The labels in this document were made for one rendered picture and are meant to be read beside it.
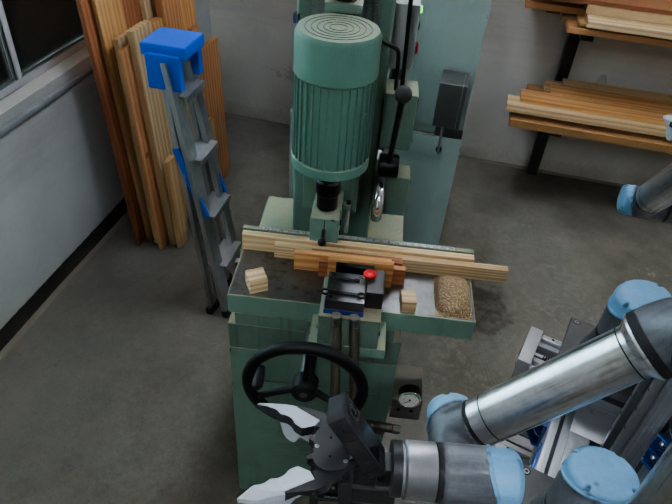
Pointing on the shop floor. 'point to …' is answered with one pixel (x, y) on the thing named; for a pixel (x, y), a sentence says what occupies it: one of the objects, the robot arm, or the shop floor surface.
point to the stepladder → (204, 202)
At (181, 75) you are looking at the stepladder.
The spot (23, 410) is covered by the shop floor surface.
